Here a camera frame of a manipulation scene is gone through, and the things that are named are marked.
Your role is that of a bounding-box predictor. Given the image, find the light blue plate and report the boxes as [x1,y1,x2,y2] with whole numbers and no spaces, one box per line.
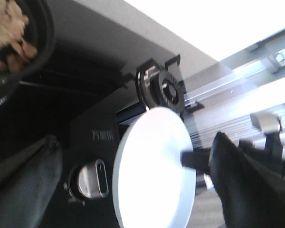
[112,107,196,228]

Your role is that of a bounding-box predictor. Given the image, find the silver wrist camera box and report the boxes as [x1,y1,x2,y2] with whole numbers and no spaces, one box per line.
[250,112,281,134]

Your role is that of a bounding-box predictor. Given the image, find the black glass gas stove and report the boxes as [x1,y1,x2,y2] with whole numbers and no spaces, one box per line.
[0,35,143,228]

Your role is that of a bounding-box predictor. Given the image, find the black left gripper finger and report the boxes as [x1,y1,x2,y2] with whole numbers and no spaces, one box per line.
[0,135,62,228]

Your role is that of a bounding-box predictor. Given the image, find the black frying pan mint handle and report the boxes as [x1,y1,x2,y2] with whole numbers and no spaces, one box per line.
[0,0,55,106]

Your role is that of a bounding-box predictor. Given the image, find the right black burner with grate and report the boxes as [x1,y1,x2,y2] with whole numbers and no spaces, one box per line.
[135,55,205,114]

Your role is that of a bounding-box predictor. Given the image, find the left silver stove knob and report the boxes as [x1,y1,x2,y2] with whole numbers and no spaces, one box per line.
[66,159,109,205]

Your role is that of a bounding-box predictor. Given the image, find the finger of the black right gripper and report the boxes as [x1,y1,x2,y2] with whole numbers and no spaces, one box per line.
[180,142,259,172]

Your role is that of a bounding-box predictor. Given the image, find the brown meat slices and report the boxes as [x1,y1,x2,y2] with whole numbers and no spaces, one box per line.
[0,0,38,74]

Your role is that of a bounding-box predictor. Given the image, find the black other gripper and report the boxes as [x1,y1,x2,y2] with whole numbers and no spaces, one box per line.
[209,132,285,228]

